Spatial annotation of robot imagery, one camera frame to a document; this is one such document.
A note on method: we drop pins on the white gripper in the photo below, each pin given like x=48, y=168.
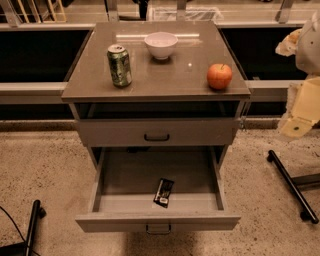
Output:
x=310, y=50

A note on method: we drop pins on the black rxbar chocolate bar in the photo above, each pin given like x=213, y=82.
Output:
x=163, y=192

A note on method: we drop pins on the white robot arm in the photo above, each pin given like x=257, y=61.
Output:
x=304, y=44

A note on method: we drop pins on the grey drawer cabinet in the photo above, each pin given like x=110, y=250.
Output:
x=174, y=88

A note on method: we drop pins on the closed grey upper drawer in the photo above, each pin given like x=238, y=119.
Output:
x=157, y=132

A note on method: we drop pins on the open grey middle drawer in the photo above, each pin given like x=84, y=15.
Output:
x=126, y=184

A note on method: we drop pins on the black stand leg right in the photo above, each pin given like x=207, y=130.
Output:
x=307, y=213

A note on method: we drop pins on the black stand leg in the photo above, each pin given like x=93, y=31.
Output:
x=26, y=246
x=307, y=213

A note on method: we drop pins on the red apple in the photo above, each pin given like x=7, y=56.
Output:
x=219, y=76

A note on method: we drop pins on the white bowl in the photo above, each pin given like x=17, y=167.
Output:
x=161, y=44

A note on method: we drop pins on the green soda can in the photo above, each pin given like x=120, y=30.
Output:
x=119, y=64

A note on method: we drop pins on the black stand leg left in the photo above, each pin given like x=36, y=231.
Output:
x=26, y=246

